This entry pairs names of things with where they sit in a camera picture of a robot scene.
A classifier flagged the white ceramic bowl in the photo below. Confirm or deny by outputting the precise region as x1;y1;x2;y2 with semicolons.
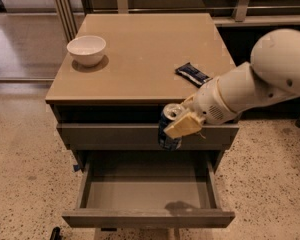
67;35;106;67

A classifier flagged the open grey middle drawer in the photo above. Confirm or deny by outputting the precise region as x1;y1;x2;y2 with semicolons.
62;151;235;229

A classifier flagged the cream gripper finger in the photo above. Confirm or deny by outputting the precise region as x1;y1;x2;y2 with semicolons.
181;94;195;112
164;112;205;139

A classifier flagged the grey drawer cabinet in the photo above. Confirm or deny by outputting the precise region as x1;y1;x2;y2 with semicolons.
44;12;253;240

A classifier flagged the closed grey top drawer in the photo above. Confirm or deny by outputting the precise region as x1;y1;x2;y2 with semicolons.
57;123;239;151

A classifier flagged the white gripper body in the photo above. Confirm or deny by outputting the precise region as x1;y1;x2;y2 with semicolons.
193;77;238;125

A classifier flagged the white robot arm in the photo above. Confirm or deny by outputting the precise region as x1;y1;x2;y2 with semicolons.
164;29;300;138

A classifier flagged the black object floor corner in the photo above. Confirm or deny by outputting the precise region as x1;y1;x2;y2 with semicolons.
49;227;61;240

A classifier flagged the blue pepsi can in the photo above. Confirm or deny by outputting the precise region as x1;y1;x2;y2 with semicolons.
158;103;183;151

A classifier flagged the dark blue snack wrapper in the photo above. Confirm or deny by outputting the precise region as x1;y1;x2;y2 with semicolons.
175;62;211;88

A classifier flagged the metal shelf frame background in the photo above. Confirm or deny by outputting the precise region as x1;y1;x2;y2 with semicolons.
54;0;300;39

